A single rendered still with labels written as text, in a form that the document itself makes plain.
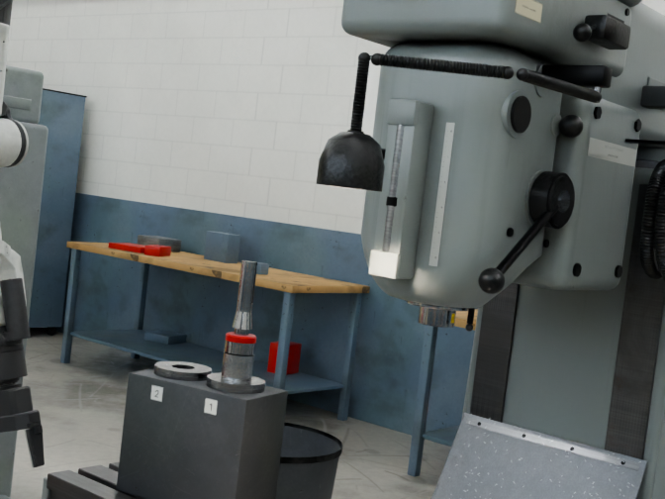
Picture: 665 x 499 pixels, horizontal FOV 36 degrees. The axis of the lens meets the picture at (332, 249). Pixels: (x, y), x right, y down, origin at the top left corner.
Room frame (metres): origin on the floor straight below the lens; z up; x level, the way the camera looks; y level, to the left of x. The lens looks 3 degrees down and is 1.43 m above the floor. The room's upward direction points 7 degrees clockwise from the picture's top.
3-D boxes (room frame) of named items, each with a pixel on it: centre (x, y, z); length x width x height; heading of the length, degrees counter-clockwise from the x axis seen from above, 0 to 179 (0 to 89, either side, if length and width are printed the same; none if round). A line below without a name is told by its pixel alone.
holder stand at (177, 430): (1.56, 0.17, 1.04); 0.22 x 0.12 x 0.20; 62
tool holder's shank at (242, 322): (1.54, 0.12, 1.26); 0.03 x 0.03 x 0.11
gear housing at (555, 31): (1.33, -0.17, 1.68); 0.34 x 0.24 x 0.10; 141
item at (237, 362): (1.54, 0.12, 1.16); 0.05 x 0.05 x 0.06
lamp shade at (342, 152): (1.11, -0.01, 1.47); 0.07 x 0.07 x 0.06
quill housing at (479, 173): (1.30, -0.15, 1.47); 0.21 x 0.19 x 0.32; 51
